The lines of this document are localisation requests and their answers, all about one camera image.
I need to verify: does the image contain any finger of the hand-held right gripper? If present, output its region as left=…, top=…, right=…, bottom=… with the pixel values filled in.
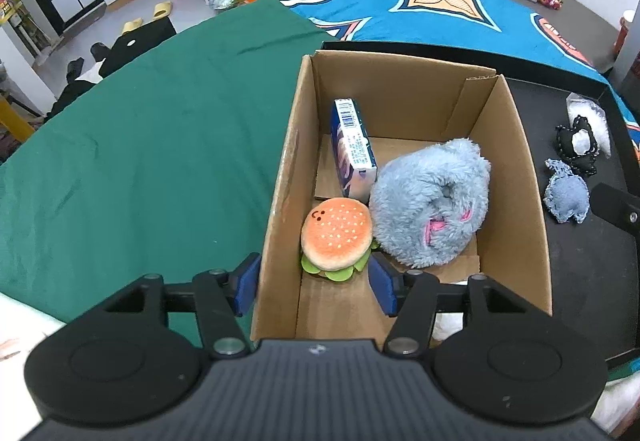
left=590, top=181, right=640, bottom=240

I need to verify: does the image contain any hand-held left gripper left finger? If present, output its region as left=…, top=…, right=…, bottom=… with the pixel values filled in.
left=102, top=252, right=263, bottom=357

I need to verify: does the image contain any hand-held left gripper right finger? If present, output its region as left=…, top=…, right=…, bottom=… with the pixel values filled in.
left=368, top=253, right=547, bottom=356

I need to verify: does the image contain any small grey fabric toy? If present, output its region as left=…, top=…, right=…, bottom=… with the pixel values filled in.
left=543, top=158, right=591, bottom=225

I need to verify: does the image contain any burger plush toy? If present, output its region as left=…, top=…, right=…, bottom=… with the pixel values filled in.
left=299, top=197, right=382, bottom=282

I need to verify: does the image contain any white soft wad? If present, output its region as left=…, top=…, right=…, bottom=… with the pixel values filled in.
left=431, top=278, right=472, bottom=343

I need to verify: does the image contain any grey fluffy plush toy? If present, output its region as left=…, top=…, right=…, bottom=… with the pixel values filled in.
left=368, top=138, right=492, bottom=271

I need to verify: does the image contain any brown cardboard box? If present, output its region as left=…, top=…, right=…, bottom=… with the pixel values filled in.
left=249, top=49, right=554, bottom=343

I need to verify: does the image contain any blue and white carton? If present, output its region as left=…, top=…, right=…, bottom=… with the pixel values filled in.
left=330, top=97, right=380, bottom=202

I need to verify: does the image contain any black lace fabric pouch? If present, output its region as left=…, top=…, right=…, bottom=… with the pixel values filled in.
left=555, top=114, right=599, bottom=178

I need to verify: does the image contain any clear bag of white stuffing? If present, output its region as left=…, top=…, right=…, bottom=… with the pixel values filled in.
left=565, top=92, right=612, bottom=160

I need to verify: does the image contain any green cloth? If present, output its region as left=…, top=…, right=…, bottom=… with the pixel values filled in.
left=0, top=0, right=334, bottom=325

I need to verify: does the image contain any red white paper cup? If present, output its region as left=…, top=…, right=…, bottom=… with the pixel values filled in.
left=619, top=9, right=639, bottom=56

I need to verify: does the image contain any white fluffy blanket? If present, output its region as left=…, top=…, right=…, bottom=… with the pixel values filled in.
left=0, top=293, right=640, bottom=441

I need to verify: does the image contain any blue printed blanket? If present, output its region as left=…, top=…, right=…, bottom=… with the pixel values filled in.
left=272, top=0, right=640, bottom=162

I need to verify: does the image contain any black white garment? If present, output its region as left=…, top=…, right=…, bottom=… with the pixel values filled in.
left=47, top=18, right=177, bottom=118

